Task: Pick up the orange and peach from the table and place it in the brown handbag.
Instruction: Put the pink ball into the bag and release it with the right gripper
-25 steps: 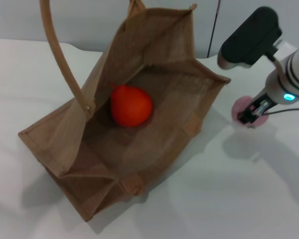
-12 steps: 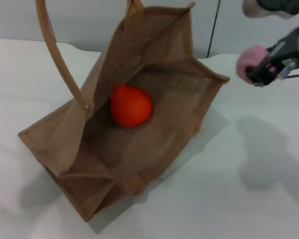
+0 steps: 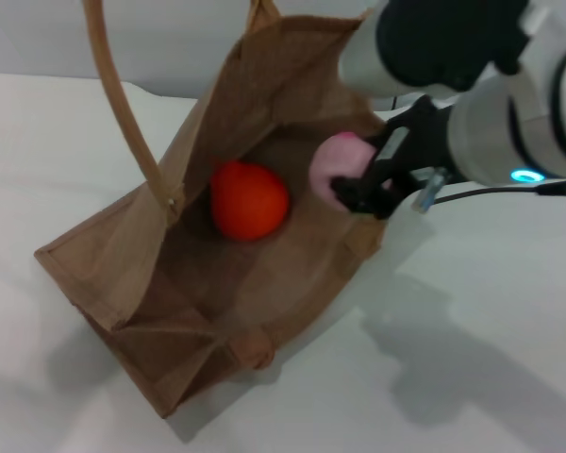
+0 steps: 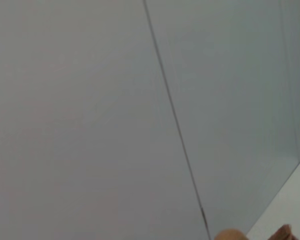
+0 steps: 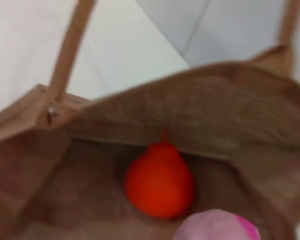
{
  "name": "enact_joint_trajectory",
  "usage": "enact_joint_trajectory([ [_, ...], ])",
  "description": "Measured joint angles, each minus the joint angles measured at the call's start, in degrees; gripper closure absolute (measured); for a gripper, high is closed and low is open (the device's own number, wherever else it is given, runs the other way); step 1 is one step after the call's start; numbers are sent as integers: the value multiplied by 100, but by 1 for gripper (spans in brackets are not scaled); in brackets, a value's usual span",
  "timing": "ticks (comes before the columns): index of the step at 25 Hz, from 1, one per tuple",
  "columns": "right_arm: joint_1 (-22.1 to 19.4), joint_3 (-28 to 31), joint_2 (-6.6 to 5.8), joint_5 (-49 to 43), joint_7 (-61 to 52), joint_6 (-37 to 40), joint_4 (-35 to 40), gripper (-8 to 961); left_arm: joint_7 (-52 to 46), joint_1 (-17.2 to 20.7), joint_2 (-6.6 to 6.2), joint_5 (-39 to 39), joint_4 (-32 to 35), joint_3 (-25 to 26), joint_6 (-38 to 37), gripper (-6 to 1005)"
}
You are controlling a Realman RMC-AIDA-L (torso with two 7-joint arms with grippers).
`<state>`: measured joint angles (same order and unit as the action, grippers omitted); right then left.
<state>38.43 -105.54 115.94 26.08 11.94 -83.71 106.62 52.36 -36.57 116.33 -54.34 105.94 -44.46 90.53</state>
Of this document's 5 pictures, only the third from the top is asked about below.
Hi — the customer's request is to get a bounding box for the thin dark cable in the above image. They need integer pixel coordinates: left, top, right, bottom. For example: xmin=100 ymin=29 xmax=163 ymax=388
xmin=432 ymin=177 xmax=566 ymax=208

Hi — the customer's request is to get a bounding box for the pink toy peach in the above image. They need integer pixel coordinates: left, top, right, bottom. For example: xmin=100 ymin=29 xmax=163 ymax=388
xmin=309 ymin=132 xmax=376 ymax=210

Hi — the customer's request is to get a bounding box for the brown jute handbag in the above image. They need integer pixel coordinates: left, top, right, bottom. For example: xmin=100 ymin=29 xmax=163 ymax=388
xmin=33 ymin=0 xmax=389 ymax=420

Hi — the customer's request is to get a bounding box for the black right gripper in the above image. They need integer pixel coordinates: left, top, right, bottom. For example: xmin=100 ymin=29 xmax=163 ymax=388
xmin=331 ymin=92 xmax=455 ymax=222

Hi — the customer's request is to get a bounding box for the toy orange fruit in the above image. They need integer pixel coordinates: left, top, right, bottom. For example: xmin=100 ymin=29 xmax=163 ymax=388
xmin=209 ymin=160 xmax=291 ymax=243

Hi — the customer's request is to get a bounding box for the silver cable plug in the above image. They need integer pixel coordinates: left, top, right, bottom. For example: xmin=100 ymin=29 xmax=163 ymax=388
xmin=413 ymin=168 xmax=450 ymax=214

